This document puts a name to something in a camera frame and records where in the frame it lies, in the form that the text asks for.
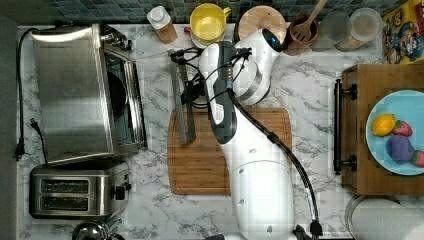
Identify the toy strawberry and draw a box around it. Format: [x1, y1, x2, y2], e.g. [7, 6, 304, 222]
[410, 150, 424, 168]
[392, 120, 413, 137]

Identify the brown utensil holder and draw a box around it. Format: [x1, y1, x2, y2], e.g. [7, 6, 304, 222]
[283, 14, 319, 56]

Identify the round wooden lid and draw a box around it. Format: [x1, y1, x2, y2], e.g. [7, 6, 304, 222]
[234, 5, 287, 43]

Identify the yellow mug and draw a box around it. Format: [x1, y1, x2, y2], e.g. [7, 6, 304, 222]
[190, 3, 231, 48]

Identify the clear glass with lid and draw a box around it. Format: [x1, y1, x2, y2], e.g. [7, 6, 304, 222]
[335, 8, 382, 52]

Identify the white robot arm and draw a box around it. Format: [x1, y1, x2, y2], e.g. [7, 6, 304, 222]
[179, 29, 296, 240]

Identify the oven glass door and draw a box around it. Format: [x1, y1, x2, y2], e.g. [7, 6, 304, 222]
[105, 52, 147, 149]

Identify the white-capped bottle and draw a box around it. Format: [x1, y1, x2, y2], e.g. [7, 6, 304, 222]
[147, 6, 178, 44]

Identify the wooden spatula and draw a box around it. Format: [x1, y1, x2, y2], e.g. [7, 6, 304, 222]
[293, 0, 328, 41]

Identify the silver two-slot toaster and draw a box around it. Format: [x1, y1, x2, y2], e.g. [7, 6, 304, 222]
[29, 162, 131, 220]

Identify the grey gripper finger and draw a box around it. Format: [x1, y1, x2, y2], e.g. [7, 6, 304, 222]
[177, 65, 196, 144]
[168, 49, 186, 144]

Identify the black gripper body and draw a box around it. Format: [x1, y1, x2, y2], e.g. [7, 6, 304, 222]
[170, 47, 206, 108]

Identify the stainless steel toaster oven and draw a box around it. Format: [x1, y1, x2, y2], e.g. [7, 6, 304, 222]
[31, 24, 140, 165]

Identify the toy strawberry upper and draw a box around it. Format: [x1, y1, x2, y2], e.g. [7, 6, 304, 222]
[392, 120, 413, 137]

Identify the colourful cereal box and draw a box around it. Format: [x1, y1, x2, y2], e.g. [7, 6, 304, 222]
[382, 0, 424, 64]

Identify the light blue plate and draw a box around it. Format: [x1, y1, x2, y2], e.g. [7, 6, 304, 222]
[365, 90, 424, 176]

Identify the silver kettle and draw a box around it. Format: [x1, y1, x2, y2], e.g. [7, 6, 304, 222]
[72, 218, 126, 240]

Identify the black power cord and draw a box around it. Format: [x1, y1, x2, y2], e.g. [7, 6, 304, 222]
[13, 27, 48, 162]

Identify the purple toy fruit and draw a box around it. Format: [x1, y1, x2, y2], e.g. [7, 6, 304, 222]
[386, 135, 415, 161]

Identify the toy strawberry lower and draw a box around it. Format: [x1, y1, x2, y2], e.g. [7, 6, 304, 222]
[410, 150, 424, 168]

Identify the black drawer handle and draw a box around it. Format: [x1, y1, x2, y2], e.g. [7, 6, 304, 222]
[333, 79, 357, 175]

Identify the clear glass jar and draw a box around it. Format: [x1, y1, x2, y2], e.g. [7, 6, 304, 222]
[310, 11, 351, 52]

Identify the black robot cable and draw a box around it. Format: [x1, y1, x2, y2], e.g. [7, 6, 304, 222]
[227, 87, 324, 237]

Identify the wooden drawer cabinet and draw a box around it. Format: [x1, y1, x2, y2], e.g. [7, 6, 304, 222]
[337, 64, 423, 195]

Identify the toy lemon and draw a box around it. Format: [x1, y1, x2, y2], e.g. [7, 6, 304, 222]
[371, 114, 396, 136]

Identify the bamboo cutting board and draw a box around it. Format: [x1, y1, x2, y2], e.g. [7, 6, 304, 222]
[167, 107, 293, 196]

